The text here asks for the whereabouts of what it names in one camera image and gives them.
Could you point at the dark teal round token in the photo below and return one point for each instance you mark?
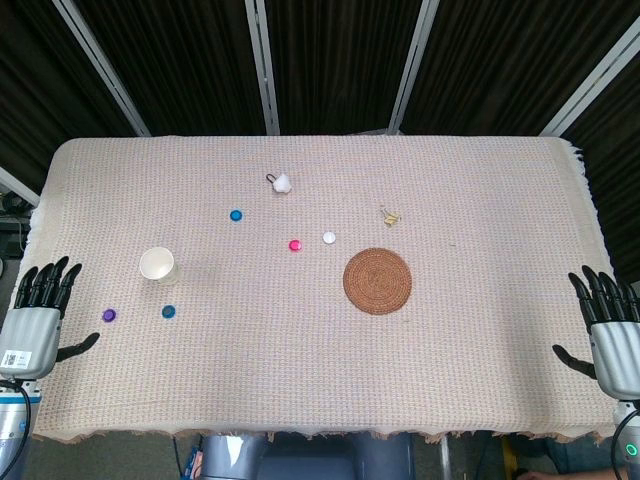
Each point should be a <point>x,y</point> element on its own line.
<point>169,311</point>

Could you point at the white round token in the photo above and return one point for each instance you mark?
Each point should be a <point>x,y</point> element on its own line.
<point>328,237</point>

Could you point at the round brown woven coaster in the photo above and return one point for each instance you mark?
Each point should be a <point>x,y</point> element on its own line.
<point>377,281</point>

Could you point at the blue red package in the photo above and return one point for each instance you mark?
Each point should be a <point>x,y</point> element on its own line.
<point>195,457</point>

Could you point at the light blue round token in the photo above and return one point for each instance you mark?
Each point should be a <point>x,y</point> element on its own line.
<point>235,215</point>

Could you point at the purple round token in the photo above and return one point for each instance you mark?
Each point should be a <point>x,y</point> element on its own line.
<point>109,315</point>

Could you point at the black pleated curtain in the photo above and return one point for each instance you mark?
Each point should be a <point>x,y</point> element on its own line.
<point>340,60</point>

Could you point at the aluminium frame post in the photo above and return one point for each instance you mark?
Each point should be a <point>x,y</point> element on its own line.
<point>590,80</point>
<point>17,186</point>
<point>107,70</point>
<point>264,65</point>
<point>412,65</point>

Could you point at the grey robot torso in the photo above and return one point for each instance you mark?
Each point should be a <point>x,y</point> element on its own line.
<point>310,457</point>

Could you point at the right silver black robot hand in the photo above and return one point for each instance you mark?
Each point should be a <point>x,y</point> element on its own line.
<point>617,355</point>

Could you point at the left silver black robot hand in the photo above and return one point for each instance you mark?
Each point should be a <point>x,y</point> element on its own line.
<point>27,335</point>

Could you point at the pink round token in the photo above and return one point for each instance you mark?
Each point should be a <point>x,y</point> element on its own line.
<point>295,245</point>

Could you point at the gold binder clips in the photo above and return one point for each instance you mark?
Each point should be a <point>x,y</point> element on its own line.
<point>391,217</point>

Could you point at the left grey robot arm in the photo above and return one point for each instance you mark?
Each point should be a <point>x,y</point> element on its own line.
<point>12,430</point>

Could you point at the beige woven tablecloth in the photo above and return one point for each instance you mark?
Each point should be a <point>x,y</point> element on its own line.
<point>320,360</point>

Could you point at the white paper cup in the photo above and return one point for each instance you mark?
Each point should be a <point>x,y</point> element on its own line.
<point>157,267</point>

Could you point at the white pompom with hook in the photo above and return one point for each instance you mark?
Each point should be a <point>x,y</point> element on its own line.
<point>282,183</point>

